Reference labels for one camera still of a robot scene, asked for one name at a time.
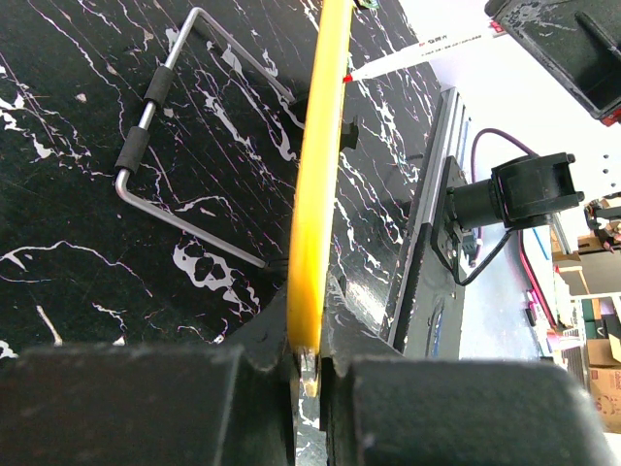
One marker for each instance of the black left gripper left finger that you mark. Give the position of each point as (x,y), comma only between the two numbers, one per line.
(151,404)

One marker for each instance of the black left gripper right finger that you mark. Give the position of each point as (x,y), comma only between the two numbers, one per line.
(378,407)

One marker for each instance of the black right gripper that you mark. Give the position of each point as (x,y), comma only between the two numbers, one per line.
(576,42)

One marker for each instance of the red capped white marker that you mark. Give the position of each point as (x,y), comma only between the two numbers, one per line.
(424,51)

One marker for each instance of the orange sponge pack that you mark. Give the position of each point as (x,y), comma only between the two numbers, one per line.
(367,4)

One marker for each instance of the yellow framed whiteboard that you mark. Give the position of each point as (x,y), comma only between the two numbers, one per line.
(315,192)

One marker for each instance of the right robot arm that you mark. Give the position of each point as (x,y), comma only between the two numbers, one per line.
(522,193)

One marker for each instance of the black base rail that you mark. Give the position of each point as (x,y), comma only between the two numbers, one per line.
(424,310)

